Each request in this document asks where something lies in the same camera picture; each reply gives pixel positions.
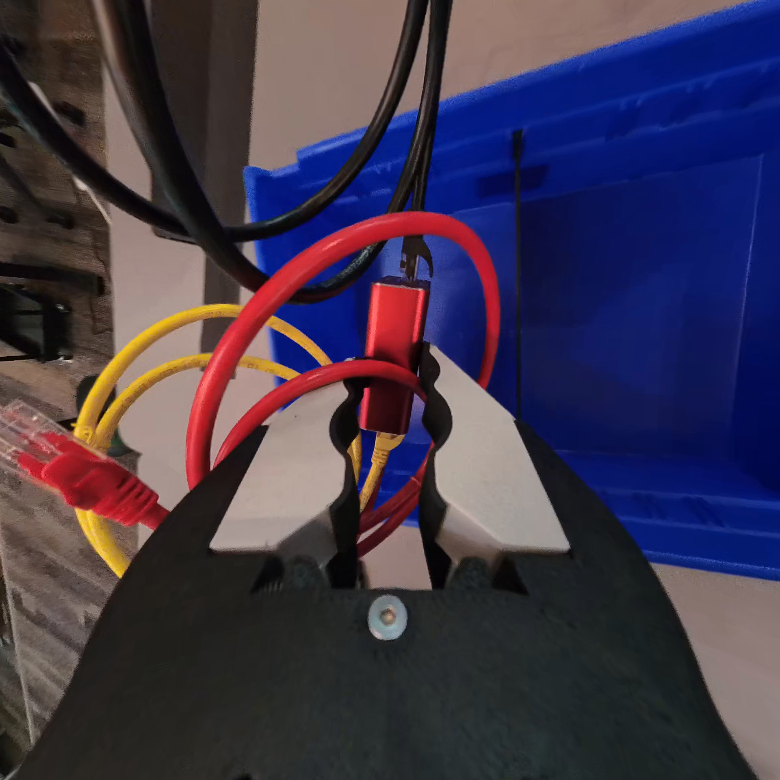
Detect black bin divider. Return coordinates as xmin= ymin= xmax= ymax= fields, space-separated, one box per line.
xmin=512 ymin=129 xmax=525 ymax=416

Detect yellow ethernet cable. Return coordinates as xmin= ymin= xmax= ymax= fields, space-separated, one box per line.
xmin=72 ymin=303 xmax=406 ymax=579

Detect red ethernet splitter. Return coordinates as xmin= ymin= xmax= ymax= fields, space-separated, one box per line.
xmin=358 ymin=275 xmax=431 ymax=435

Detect blue plastic bin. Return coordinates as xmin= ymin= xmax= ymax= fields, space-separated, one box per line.
xmin=244 ymin=0 xmax=780 ymax=581

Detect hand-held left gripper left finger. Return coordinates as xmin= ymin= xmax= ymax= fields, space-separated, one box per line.
xmin=209 ymin=358 xmax=363 ymax=591

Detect red ethernet cable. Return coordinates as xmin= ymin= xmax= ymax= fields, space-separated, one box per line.
xmin=17 ymin=212 xmax=502 ymax=558

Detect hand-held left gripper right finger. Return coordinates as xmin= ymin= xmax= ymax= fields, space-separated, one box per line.
xmin=418 ymin=343 xmax=572 ymax=591

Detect dark floor stand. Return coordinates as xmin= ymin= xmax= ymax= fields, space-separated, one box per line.
xmin=0 ymin=259 xmax=107 ymax=366

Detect black ethernet cable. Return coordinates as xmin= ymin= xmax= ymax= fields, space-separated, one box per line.
xmin=0 ymin=0 xmax=455 ymax=306

